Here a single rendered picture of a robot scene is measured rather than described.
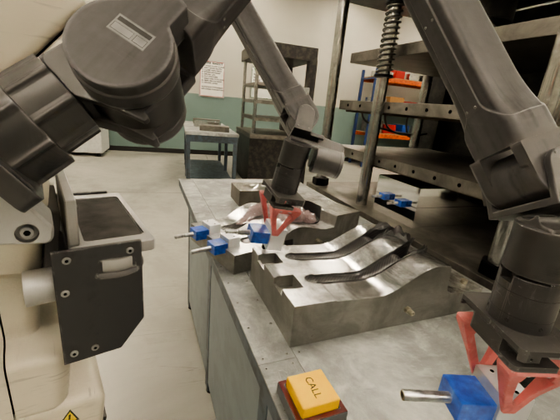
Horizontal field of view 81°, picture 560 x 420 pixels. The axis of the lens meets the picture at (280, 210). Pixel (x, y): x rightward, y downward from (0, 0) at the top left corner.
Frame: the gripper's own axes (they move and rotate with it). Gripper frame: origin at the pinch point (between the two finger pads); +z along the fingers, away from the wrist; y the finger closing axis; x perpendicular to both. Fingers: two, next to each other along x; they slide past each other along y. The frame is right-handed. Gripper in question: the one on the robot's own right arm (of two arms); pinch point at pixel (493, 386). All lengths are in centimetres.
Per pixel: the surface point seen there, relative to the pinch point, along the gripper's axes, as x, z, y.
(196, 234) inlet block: 45, 8, 59
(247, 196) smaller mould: 33, 10, 109
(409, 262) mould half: -6.2, 2.2, 36.4
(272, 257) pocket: 24, 7, 44
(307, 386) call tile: 19.0, 11.0, 10.0
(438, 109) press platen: -38, -32, 101
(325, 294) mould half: 14.0, 5.7, 26.9
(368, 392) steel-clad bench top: 8.1, 14.8, 12.9
